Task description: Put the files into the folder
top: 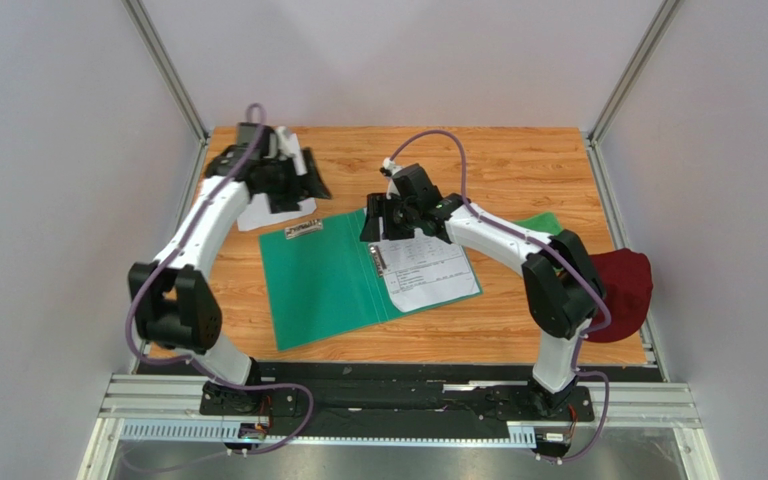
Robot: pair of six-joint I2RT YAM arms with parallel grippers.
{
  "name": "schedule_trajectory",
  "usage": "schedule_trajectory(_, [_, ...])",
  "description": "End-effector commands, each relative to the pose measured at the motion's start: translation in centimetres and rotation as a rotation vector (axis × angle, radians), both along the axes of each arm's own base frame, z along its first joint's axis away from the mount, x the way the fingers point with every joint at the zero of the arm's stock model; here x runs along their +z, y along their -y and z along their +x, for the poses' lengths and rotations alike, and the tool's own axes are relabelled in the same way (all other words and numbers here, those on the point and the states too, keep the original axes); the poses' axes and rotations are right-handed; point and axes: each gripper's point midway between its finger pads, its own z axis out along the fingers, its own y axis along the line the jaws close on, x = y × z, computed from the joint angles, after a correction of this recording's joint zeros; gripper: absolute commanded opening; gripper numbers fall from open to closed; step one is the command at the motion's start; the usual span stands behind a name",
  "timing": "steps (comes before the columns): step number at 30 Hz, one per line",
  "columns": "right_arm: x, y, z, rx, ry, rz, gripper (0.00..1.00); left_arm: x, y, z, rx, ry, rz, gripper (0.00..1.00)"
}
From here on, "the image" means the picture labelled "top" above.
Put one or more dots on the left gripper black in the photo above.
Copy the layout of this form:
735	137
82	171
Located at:
302	188

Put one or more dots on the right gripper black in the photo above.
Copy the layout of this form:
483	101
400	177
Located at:
379	220

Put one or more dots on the white paper sheet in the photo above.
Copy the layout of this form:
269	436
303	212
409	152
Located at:
258	213

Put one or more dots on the printed paper sheet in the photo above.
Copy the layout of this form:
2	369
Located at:
425	272

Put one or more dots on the green file folder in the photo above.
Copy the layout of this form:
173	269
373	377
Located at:
323	284

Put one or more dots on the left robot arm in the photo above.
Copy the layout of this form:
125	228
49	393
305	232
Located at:
172	304

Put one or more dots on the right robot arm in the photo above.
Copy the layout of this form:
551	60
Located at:
563	288

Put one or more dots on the metal folder clip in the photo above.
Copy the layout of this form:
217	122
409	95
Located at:
377	261

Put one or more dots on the metal folder clamp bar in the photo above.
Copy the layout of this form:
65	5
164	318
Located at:
304	228

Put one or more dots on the green folded cloth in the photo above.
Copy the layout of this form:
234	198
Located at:
546	222

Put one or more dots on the dark red hat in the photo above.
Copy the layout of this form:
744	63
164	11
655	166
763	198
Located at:
627	277

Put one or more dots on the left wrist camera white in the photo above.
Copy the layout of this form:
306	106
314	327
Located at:
289	145

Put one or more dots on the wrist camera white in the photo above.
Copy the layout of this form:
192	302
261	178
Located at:
388	169
289	145

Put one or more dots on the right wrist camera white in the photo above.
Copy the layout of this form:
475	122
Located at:
388	169

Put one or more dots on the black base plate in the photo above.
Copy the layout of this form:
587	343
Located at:
293	389

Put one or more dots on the left aluminium frame post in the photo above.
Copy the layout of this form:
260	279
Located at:
151	37

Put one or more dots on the aluminium frame post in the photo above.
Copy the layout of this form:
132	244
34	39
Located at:
151	37
645	49

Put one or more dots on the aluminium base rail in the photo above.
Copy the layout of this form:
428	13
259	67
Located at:
166	408

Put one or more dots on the right aluminium frame post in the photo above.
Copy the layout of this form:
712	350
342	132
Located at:
645	49

